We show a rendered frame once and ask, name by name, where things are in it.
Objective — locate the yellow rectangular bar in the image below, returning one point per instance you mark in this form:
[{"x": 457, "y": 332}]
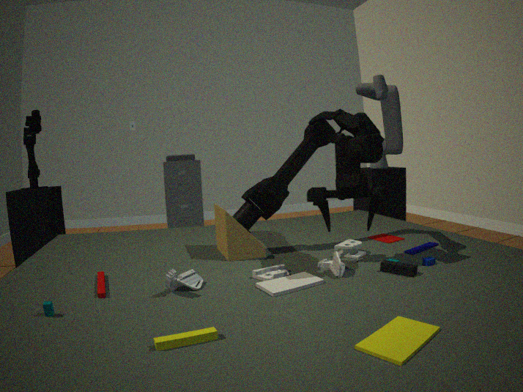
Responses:
[{"x": 184, "y": 339}]

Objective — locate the red flat bar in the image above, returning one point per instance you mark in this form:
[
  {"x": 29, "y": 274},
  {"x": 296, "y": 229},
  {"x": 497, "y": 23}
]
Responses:
[{"x": 101, "y": 284}]

